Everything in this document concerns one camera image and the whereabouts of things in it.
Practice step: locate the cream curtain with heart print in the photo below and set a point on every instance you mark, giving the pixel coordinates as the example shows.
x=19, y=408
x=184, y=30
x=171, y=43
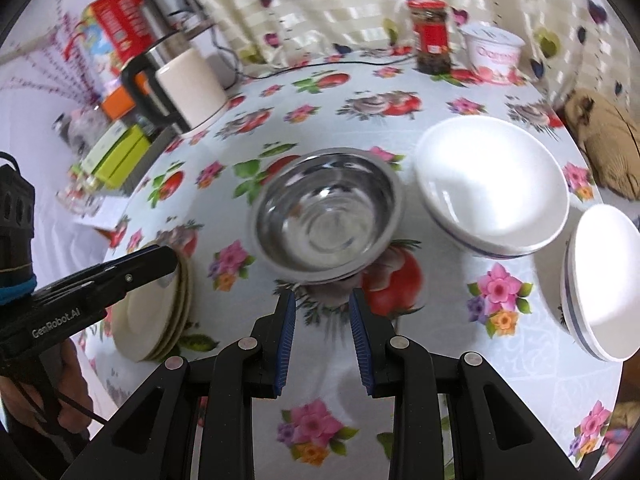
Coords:
x=350, y=5

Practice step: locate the cream and steel electric kettle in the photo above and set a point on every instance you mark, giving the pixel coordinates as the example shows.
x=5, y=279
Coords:
x=190, y=85

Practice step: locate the row of small bottles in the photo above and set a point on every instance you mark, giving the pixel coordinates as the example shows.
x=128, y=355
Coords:
x=80, y=190

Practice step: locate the flat white and green box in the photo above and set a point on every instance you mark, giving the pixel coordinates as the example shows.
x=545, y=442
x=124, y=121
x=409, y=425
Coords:
x=102, y=147

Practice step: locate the glass jar with red label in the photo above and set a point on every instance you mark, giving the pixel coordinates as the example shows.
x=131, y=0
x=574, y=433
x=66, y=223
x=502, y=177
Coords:
x=432, y=35

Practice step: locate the colourful cartoon package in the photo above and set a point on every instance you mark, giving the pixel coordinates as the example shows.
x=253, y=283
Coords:
x=97, y=55

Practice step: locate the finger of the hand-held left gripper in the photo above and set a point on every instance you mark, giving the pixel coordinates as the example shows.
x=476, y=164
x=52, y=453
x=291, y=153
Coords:
x=140, y=272
x=120, y=256

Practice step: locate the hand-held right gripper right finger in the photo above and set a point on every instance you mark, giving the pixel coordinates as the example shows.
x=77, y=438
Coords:
x=360, y=345

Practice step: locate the white paper sheet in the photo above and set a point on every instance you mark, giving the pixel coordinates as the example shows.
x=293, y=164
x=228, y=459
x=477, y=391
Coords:
x=105, y=212

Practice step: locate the stainless steel bowl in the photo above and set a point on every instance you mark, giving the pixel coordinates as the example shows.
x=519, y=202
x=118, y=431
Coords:
x=325, y=220

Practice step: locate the white yogurt cup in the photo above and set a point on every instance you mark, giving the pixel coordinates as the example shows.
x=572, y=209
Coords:
x=492, y=52

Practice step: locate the person's left hand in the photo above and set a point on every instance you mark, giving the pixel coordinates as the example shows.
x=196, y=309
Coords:
x=22, y=400

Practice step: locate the red package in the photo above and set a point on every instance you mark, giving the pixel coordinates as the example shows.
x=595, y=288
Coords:
x=122, y=20

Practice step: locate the floral patterned cloth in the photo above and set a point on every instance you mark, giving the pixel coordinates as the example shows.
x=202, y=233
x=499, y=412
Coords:
x=620, y=432

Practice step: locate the white kettle base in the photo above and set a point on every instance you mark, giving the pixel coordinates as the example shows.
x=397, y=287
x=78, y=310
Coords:
x=227, y=105

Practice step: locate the orange box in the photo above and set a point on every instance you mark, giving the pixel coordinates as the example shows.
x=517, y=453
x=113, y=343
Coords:
x=117, y=102

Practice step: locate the purple flower branches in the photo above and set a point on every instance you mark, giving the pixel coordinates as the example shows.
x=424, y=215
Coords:
x=45, y=70

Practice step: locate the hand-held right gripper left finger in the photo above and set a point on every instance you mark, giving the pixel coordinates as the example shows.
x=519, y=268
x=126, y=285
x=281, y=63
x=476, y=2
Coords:
x=285, y=345

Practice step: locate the striped grey tray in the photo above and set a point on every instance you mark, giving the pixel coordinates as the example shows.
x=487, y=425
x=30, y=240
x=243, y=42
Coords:
x=160, y=145

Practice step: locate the brown cushion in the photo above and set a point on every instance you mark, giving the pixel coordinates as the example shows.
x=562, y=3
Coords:
x=605, y=135

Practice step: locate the white bowl with blue stripe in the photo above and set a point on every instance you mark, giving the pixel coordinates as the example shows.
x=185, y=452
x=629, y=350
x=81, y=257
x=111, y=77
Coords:
x=490, y=185
x=605, y=280

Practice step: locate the dark small jar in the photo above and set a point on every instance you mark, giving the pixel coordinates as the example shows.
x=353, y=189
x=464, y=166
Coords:
x=62, y=127

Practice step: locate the clear plastic bag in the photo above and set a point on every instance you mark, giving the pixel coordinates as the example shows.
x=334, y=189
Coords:
x=87, y=127

